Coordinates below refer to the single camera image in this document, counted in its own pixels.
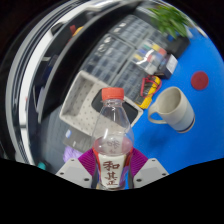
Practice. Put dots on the dark grey flat box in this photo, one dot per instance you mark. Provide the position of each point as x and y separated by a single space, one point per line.
76 141

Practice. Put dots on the green potted plant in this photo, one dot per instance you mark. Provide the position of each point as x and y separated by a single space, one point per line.
170 20

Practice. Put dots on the black zip case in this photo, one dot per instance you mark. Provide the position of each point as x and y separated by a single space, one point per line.
131 113

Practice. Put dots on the grey small-parts drawer cabinet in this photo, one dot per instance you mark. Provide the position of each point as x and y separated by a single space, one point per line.
106 56
128 80
133 30

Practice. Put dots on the yellow multimeter with leads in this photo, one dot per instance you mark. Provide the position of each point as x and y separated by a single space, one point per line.
146 98

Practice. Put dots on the white perforated tray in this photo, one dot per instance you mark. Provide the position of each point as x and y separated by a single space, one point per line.
80 106

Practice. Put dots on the black wall shelf unit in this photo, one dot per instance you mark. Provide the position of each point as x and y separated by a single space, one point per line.
66 63

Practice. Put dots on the plain black box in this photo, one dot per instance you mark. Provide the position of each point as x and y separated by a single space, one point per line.
180 45

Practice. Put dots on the flat round red coaster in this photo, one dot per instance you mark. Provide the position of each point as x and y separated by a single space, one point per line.
199 80

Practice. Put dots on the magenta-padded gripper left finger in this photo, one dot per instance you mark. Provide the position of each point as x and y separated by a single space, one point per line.
73 171

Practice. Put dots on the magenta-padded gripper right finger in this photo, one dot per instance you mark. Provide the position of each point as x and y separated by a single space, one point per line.
151 171

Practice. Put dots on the black box with white label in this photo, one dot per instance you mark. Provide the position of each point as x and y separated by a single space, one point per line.
170 65

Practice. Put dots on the clear red-capped drink bottle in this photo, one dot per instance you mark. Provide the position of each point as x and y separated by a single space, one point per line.
112 143

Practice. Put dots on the grey and white ceramic mug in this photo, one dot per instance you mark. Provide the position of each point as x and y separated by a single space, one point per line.
175 106

